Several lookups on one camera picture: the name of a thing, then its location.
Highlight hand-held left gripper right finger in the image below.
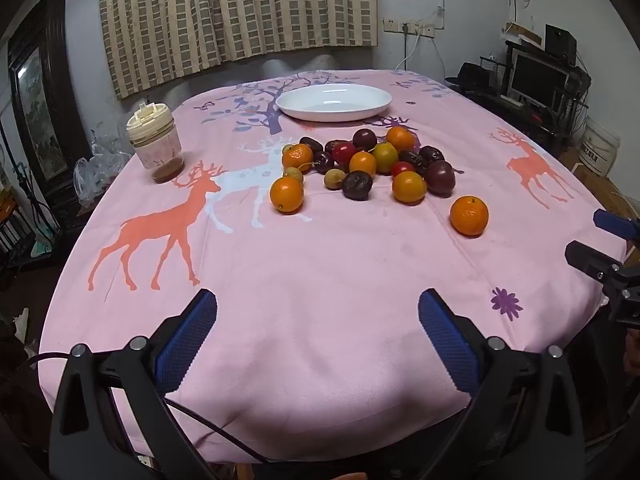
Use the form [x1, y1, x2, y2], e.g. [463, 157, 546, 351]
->
[418, 288, 586, 480]

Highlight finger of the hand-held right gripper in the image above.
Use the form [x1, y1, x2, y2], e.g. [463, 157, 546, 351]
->
[564, 240, 629, 282]
[593, 208, 640, 242]

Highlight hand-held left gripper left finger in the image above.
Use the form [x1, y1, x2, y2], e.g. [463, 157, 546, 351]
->
[49, 288, 219, 480]

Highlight dark red plum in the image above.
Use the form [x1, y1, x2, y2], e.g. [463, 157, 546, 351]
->
[425, 160, 456, 198]

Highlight dark brown passion fruit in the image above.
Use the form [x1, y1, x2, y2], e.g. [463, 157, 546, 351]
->
[398, 149, 427, 172]
[341, 170, 374, 201]

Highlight yellow-green orange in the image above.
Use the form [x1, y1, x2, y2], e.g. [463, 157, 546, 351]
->
[372, 142, 399, 175]

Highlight white oval plate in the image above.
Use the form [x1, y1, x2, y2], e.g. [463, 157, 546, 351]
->
[275, 83, 393, 122]

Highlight white bucket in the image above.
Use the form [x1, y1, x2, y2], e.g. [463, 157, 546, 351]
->
[580, 117, 621, 177]

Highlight pink deer-print tablecloth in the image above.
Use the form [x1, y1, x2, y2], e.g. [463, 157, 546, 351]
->
[39, 69, 629, 463]

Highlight black metal rack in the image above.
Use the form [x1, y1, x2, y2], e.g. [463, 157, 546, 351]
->
[480, 40, 593, 143]

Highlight computer monitor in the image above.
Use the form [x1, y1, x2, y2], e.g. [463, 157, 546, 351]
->
[507, 51, 571, 106]

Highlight clear plastic bag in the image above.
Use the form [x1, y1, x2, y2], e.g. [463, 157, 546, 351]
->
[73, 122, 132, 208]

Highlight clear jar with cream lid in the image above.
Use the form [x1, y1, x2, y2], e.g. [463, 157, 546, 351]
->
[126, 101, 186, 184]

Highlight black speaker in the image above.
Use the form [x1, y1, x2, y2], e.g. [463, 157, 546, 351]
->
[544, 24, 577, 55]

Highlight black hat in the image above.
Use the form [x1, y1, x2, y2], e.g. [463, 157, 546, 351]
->
[445, 62, 493, 92]

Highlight dark framed picture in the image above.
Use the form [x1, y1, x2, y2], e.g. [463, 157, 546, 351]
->
[7, 0, 93, 233]

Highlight beige checked curtain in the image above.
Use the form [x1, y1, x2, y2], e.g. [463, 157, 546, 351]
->
[97, 0, 379, 101]

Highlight black cable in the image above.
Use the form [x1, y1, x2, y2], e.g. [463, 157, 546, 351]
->
[20, 352, 271, 463]

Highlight wooden wall shelf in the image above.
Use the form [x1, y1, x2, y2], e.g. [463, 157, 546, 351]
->
[502, 21, 544, 47]

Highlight white wall cable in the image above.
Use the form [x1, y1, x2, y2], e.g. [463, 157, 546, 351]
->
[395, 34, 421, 72]

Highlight white wall sockets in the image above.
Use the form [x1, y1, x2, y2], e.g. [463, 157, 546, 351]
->
[383, 17, 436, 37]

